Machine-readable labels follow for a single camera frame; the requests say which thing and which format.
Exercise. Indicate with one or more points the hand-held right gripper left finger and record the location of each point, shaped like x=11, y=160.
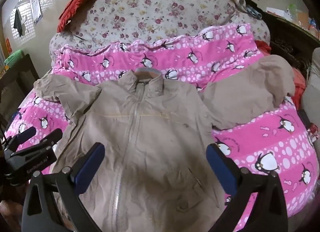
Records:
x=90, y=165

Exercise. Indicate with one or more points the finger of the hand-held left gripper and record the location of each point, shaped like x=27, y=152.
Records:
x=53, y=135
x=26, y=132

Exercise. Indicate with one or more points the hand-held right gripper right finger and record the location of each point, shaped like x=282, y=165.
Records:
x=222, y=169

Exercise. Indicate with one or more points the beige zip jacket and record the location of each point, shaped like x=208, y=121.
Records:
x=150, y=134

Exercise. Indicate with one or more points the dark wooden cabinet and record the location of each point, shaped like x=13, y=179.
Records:
x=17, y=84

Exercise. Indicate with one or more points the pink penguin blanket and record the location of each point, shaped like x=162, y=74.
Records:
x=272, y=147

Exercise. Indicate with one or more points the green plastic basket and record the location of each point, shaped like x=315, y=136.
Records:
x=13, y=58

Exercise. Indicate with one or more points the dark hanging cloth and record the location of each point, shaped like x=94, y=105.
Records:
x=18, y=22

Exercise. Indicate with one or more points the orange red cloth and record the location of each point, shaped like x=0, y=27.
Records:
x=299, y=82

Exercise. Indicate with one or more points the white lattice window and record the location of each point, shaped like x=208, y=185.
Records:
x=22, y=14

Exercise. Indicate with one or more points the beige cushion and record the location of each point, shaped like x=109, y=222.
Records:
x=312, y=89

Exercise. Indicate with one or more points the red knitted cloth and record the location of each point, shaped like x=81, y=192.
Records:
x=80, y=2

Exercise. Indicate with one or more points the dark carved wooden headboard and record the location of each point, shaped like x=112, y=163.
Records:
x=287, y=37

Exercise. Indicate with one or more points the floral quilt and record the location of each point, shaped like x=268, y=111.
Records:
x=155, y=14

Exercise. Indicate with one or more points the grey blue small cloth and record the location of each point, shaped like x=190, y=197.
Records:
x=250, y=8

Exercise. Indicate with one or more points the pile of colourful packets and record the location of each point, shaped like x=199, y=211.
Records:
x=297, y=17

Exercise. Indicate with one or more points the white wall calendar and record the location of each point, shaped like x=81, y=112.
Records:
x=36, y=3

